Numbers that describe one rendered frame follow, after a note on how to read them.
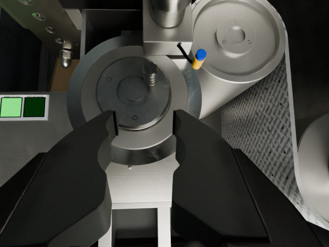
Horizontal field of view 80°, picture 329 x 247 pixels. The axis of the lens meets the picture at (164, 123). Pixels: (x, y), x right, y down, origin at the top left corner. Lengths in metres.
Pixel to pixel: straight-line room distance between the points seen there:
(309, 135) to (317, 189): 0.06
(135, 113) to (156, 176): 0.37
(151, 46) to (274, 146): 0.20
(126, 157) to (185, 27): 0.14
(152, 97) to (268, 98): 0.17
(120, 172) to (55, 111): 0.24
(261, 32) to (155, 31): 0.14
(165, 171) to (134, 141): 0.34
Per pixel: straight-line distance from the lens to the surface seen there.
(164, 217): 0.57
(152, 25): 0.22
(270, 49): 0.29
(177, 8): 0.18
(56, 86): 2.14
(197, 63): 0.18
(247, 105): 0.36
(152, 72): 0.18
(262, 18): 0.30
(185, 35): 0.21
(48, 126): 0.62
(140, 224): 0.66
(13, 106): 0.67
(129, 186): 0.55
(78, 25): 0.30
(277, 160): 0.29
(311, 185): 0.29
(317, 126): 0.29
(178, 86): 0.22
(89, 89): 0.23
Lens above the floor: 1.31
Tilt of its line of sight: 8 degrees down
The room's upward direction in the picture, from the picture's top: 179 degrees clockwise
